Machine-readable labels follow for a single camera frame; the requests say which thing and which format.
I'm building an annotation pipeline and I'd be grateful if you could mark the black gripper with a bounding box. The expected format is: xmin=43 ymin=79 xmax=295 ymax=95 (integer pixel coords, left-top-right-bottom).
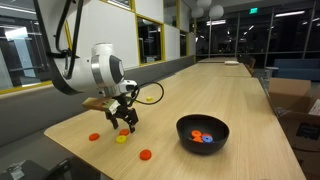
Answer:
xmin=105 ymin=94 xmax=139 ymax=133

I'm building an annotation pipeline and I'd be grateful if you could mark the orange ring table corner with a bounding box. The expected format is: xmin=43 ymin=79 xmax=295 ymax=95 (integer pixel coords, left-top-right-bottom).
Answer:
xmin=139 ymin=149 xmax=152 ymax=160

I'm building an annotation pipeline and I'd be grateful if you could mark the blue ring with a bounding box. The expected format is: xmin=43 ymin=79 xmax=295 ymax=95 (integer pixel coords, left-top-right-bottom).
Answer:
xmin=201 ymin=135 xmax=214 ymax=144

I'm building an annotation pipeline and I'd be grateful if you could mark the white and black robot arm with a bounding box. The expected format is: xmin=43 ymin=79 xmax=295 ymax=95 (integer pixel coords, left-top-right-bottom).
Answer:
xmin=33 ymin=0 xmax=138 ymax=131

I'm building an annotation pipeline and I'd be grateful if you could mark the black bowl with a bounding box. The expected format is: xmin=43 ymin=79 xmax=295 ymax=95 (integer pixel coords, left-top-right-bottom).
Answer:
xmin=176 ymin=114 xmax=230 ymax=155

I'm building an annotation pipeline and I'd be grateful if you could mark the middle wooden table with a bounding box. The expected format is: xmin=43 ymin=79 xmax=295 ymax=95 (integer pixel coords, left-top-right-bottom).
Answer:
xmin=177 ymin=63 xmax=251 ymax=77

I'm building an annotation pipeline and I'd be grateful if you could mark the wooden table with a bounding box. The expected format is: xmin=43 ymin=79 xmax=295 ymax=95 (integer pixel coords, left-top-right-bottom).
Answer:
xmin=177 ymin=63 xmax=251 ymax=77
xmin=198 ymin=57 xmax=238 ymax=63

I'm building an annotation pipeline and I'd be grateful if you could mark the grey sofa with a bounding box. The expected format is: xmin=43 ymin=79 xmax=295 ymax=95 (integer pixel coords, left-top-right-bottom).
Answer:
xmin=0 ymin=54 xmax=196 ymax=180

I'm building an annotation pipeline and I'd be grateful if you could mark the far wooden table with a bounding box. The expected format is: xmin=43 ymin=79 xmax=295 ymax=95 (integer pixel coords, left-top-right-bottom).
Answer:
xmin=198 ymin=57 xmax=238 ymax=63

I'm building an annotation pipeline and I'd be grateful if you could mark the black device bottom left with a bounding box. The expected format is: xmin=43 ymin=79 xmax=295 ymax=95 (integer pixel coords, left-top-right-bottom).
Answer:
xmin=0 ymin=158 xmax=72 ymax=180

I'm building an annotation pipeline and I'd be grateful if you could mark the white plate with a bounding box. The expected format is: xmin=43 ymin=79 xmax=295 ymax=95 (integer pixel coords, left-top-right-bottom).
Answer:
xmin=224 ymin=61 xmax=240 ymax=65

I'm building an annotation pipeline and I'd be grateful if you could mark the cardboard box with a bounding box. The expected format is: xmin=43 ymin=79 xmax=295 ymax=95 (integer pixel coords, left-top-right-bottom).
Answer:
xmin=268 ymin=78 xmax=320 ymax=180

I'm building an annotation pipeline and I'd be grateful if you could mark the blue sofa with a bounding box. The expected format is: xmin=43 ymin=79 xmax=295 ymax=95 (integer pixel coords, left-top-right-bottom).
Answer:
xmin=274 ymin=58 xmax=320 ymax=81

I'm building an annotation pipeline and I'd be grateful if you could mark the orange ring left edge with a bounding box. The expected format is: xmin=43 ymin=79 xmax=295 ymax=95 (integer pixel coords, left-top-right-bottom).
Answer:
xmin=88 ymin=132 xmax=101 ymax=142

